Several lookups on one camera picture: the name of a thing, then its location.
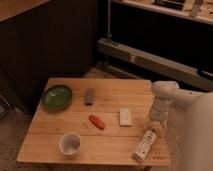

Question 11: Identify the wooden shelf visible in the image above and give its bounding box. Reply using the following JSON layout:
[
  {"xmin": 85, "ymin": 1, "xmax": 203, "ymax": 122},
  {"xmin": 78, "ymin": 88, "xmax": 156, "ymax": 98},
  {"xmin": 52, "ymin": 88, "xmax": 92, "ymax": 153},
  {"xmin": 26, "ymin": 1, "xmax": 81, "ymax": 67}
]
[{"xmin": 112, "ymin": 0, "xmax": 213, "ymax": 25}]

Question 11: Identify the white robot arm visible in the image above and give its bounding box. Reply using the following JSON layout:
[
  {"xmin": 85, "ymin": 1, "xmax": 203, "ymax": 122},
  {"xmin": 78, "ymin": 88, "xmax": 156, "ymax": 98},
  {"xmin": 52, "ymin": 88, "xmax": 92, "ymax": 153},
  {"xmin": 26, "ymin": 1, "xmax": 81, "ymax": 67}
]
[{"xmin": 149, "ymin": 81, "xmax": 213, "ymax": 171}]

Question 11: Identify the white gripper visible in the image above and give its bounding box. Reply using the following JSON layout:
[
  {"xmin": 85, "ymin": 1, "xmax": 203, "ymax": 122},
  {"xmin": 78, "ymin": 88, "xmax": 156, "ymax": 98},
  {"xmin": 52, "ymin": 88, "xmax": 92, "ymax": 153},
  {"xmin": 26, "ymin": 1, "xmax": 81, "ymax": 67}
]
[{"xmin": 144, "ymin": 108, "xmax": 168, "ymax": 137}]

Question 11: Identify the vertical metal pole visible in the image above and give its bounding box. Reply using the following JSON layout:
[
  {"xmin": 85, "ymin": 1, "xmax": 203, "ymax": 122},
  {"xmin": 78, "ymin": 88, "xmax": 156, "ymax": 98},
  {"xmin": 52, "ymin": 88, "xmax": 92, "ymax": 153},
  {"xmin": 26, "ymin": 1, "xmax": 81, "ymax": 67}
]
[{"xmin": 107, "ymin": 0, "xmax": 111, "ymax": 40}]

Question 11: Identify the white plastic bottle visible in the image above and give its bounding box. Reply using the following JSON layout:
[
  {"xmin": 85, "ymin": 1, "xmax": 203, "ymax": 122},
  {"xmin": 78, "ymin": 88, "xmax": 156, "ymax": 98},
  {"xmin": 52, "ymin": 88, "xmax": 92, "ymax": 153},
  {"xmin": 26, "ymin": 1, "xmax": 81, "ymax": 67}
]
[{"xmin": 132, "ymin": 125, "xmax": 160, "ymax": 162}]

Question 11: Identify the dark rectangular block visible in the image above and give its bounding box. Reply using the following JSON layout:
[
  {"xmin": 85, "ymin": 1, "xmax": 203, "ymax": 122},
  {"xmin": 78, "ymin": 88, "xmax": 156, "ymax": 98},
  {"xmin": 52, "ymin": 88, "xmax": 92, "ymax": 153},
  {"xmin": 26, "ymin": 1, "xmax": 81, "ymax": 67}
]
[{"xmin": 85, "ymin": 89, "xmax": 94, "ymax": 105}]

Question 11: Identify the white plastic cup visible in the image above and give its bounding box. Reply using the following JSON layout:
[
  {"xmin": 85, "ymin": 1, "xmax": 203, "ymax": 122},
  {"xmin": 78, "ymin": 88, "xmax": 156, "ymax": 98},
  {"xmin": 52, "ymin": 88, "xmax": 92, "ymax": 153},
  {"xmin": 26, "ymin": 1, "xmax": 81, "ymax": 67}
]
[{"xmin": 58, "ymin": 132, "xmax": 81, "ymax": 157}]

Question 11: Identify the green bowl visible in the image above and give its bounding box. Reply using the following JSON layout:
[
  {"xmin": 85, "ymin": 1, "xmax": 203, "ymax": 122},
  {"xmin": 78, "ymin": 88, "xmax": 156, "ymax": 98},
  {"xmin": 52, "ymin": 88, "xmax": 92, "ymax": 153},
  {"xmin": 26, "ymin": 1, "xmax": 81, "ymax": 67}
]
[{"xmin": 41, "ymin": 85, "xmax": 73, "ymax": 111}]

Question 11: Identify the white rectangular box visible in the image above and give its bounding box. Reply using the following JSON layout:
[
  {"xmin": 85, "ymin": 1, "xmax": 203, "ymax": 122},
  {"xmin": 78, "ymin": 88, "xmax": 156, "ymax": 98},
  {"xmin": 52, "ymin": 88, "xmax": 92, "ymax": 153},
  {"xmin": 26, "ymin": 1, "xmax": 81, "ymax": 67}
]
[{"xmin": 119, "ymin": 108, "xmax": 132, "ymax": 126}]

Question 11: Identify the red oblong object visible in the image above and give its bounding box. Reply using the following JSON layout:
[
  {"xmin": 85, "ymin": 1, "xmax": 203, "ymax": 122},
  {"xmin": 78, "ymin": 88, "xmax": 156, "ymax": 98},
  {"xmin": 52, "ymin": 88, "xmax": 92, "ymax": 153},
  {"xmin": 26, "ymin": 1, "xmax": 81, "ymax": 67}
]
[{"xmin": 89, "ymin": 115, "xmax": 105, "ymax": 130}]

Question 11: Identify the wooden table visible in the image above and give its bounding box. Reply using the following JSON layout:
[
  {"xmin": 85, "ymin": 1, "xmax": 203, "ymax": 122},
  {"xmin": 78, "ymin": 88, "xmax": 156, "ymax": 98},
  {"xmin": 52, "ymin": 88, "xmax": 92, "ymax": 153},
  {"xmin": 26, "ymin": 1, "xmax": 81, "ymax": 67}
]
[{"xmin": 16, "ymin": 77, "xmax": 172, "ymax": 167}]

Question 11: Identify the grey metal beam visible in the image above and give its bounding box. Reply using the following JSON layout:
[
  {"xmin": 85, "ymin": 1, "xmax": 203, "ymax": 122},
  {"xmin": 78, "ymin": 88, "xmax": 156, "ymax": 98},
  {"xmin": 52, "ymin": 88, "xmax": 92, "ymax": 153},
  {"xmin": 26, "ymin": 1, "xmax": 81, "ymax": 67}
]
[{"xmin": 98, "ymin": 38, "xmax": 213, "ymax": 91}]

